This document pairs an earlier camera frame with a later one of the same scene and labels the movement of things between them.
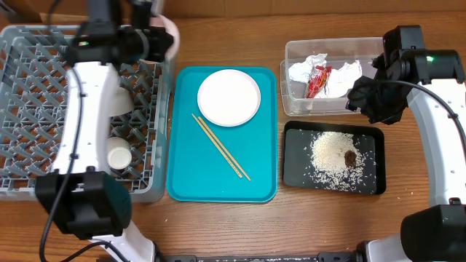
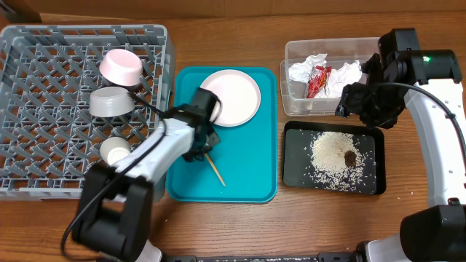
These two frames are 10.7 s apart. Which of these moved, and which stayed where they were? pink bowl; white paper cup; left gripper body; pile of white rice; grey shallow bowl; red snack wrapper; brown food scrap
Moved: pink bowl; left gripper body
Stayed: grey shallow bowl; white paper cup; pile of white rice; red snack wrapper; brown food scrap
